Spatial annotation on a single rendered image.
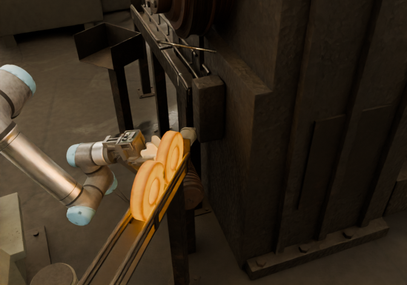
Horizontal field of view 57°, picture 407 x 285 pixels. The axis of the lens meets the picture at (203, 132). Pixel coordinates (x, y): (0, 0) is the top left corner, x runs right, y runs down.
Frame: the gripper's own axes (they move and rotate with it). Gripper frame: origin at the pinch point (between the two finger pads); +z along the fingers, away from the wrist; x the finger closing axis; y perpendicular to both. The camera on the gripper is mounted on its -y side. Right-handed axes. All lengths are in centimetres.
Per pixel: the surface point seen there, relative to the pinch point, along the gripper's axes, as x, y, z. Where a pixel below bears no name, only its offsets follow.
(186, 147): 7.7, -4.1, 1.6
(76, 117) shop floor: 97, -35, -125
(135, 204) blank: -22.9, 2.4, 0.8
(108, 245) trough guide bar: -33.2, -0.2, -2.6
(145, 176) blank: -17.8, 6.7, 3.3
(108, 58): 75, 7, -62
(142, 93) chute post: 137, -44, -95
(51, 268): -32.5, -12.0, -28.9
